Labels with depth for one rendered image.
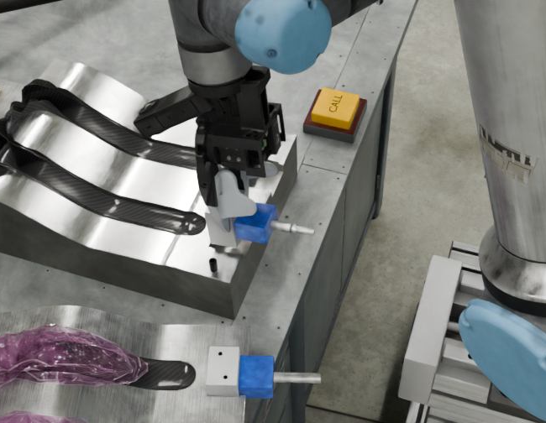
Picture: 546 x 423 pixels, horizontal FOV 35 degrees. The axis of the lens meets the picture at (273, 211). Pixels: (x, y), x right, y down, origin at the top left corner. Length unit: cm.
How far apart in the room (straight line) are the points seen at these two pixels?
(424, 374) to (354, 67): 67
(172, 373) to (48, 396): 15
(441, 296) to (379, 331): 113
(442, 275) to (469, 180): 142
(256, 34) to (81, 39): 81
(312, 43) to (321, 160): 53
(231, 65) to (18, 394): 44
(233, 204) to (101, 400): 27
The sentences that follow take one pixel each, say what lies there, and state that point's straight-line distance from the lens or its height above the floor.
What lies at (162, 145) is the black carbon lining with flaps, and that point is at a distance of 122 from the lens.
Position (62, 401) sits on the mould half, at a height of 90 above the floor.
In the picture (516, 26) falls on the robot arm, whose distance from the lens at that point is 51.
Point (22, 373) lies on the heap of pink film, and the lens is 104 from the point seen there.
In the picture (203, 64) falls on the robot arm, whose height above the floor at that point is 118.
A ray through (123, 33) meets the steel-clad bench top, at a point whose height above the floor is 80.
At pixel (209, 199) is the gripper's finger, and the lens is 100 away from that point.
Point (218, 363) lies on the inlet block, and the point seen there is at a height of 88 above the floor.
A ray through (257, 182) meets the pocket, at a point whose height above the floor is 86.
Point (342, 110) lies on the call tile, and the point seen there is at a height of 84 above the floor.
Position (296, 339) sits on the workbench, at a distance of 151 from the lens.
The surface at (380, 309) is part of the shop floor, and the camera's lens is 209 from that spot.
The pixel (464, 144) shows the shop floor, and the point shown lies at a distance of 244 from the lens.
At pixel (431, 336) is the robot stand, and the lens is 91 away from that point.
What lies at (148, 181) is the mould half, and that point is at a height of 88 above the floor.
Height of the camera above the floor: 177
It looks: 52 degrees down
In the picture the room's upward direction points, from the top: 3 degrees counter-clockwise
